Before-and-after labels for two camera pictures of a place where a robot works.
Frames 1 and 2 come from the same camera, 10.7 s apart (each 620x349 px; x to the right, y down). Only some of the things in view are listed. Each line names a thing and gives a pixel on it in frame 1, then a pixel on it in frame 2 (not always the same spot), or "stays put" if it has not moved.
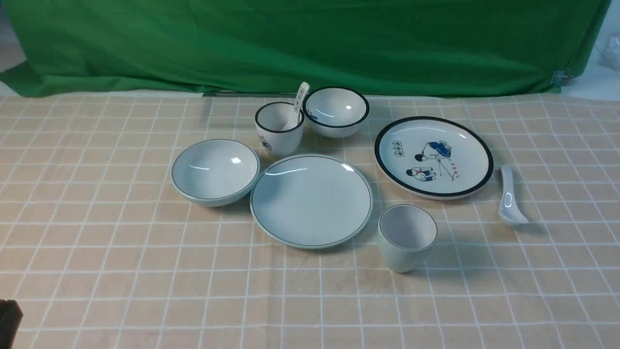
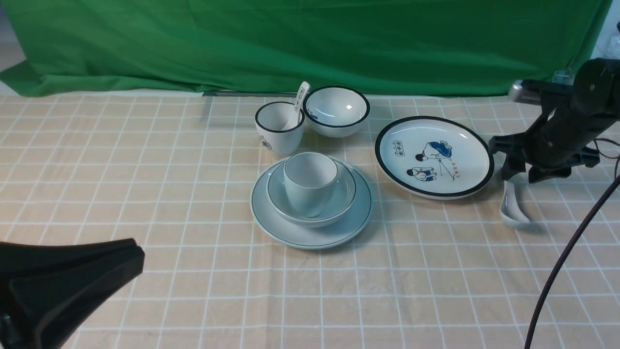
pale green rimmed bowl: (214, 172) → (344, 192)
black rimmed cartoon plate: (433, 157) stays put
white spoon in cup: (293, 120) stays put
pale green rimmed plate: (312, 201) stays put
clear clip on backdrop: (563, 77) stays put
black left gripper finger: (10, 316) → (48, 292)
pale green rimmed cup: (406, 233) → (310, 179)
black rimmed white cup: (271, 118) stays put
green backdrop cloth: (126, 48) stays put
